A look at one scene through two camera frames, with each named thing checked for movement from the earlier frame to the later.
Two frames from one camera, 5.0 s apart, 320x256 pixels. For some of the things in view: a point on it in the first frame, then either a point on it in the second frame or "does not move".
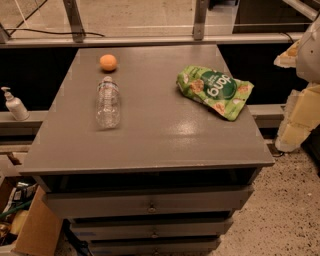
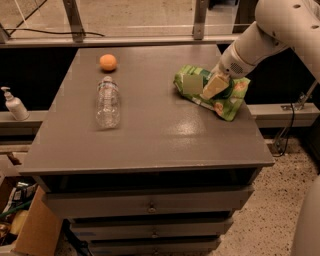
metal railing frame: (75, 34) does not move
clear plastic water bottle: (108, 108) does not move
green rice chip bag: (221, 92) does not move
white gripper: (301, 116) → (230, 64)
